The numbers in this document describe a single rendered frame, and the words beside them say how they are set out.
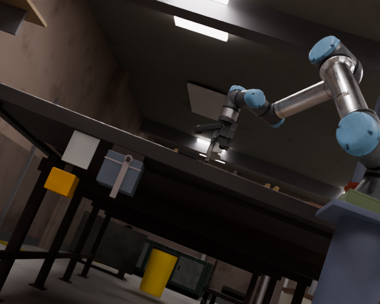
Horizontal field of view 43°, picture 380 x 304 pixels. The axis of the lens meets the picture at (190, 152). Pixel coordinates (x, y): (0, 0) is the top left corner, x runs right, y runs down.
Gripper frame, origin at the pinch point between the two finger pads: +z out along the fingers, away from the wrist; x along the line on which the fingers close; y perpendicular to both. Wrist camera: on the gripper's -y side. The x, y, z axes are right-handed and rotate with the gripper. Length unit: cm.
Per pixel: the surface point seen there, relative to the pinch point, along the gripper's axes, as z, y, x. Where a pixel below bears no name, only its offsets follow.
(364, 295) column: 31, 56, -61
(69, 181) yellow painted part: 30, -40, -29
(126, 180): 22.3, -21.6, -28.1
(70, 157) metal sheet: 22, -44, -27
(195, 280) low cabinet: 64, 31, 777
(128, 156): 14.3, -24.4, -29.5
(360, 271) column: 25, 53, -61
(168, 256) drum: 41, -22, 500
